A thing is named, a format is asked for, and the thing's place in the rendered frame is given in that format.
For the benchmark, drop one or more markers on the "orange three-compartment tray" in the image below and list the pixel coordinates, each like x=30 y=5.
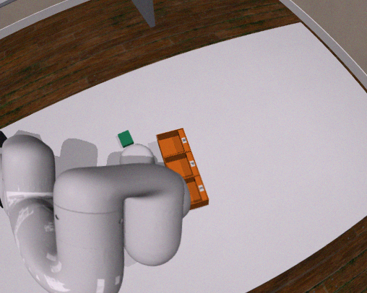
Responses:
x=177 y=156

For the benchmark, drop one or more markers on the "green rectangular block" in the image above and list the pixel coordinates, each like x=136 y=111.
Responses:
x=125 y=139

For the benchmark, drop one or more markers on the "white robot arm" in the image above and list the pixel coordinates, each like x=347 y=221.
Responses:
x=96 y=215

